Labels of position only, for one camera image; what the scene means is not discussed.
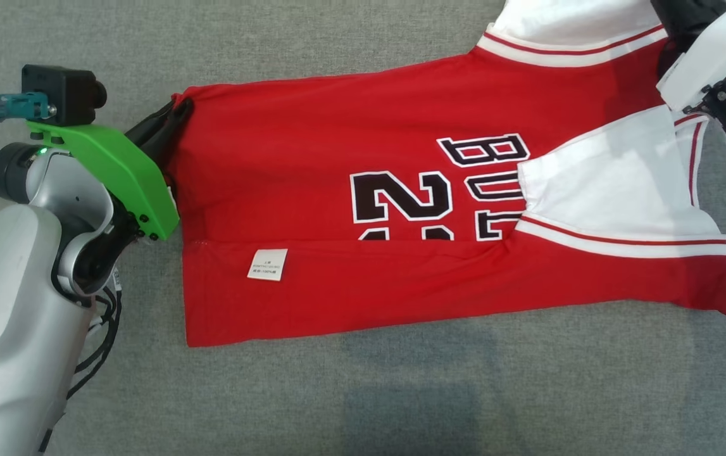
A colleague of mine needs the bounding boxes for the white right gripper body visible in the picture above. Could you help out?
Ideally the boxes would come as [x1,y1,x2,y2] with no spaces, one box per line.
[656,0,726,112]

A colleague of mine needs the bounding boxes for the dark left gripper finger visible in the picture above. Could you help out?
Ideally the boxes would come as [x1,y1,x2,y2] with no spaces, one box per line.
[144,98,194,169]
[125,103,177,151]

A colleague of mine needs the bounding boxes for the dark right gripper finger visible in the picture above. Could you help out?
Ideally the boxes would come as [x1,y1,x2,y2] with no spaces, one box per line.
[650,0,726,55]

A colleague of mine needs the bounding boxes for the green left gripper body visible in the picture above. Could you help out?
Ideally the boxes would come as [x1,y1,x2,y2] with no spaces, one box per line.
[26,122,180,242]

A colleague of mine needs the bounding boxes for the red basketball jersey white trim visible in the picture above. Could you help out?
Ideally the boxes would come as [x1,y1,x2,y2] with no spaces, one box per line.
[166,0,726,348]

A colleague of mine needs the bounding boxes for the teal left camera connector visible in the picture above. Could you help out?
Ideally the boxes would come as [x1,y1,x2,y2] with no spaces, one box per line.
[0,92,54,124]

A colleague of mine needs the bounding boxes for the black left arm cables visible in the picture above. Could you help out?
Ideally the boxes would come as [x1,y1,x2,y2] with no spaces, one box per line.
[66,266,124,401]

